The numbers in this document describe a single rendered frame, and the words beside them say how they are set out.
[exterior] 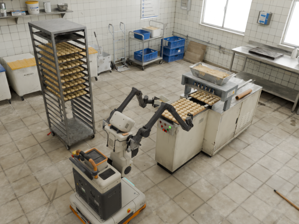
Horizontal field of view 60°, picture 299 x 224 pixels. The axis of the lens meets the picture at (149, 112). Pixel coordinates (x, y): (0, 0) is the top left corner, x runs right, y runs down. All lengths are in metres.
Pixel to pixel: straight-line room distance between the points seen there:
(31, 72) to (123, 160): 3.40
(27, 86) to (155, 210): 3.67
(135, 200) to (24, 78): 3.56
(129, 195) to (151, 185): 0.58
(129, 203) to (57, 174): 1.28
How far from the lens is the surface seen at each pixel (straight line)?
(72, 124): 4.52
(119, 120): 2.57
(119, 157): 2.77
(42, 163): 4.10
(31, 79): 5.71
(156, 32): 7.08
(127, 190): 3.14
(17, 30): 6.08
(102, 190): 2.54
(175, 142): 3.32
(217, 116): 3.64
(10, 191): 3.85
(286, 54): 6.48
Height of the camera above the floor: 2.63
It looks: 31 degrees down
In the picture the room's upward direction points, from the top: 3 degrees clockwise
